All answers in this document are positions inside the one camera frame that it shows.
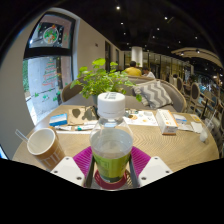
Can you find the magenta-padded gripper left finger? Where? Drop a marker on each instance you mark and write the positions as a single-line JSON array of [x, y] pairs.
[[68, 171]]

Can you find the white tube with green cap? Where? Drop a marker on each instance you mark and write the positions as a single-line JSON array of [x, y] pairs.
[[85, 127]]

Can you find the clear drinking straw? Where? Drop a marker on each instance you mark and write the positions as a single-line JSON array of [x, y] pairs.
[[20, 134]]

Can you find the printed paper sheet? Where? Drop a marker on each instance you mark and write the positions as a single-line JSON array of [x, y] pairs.
[[143, 118]]

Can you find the grey curved sofa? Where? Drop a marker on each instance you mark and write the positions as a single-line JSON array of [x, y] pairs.
[[176, 95]]

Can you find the grey white chevron pillow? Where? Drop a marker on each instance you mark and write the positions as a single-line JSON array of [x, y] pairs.
[[154, 94]]

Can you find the yellow paper sheet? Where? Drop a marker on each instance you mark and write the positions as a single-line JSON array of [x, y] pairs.
[[195, 117]]

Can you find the blue white card box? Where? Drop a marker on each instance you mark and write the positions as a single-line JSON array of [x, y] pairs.
[[58, 120]]

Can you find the white paper leaflets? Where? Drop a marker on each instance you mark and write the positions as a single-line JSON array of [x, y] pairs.
[[191, 127]]

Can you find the brown paper cup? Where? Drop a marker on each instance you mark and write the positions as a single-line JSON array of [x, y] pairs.
[[50, 153]]

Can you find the person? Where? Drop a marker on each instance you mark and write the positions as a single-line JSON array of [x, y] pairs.
[[133, 70], [149, 74]]

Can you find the green potted plant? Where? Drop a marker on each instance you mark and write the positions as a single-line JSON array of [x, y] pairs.
[[100, 78]]

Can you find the group of ceiling spotlights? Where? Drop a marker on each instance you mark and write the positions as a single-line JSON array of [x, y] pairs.
[[117, 7]]

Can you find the clear bottle with green label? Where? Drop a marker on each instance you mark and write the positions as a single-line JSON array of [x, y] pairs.
[[111, 146]]

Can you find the group of wooden dining chairs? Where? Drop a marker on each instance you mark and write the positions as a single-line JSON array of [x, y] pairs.
[[196, 93]]

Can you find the clear plastic cup with straw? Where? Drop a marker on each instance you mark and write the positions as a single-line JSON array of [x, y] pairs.
[[205, 131]]

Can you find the small blue white box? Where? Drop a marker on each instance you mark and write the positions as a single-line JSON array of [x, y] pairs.
[[180, 119]]

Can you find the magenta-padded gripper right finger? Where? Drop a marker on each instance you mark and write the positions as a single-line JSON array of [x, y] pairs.
[[155, 170]]

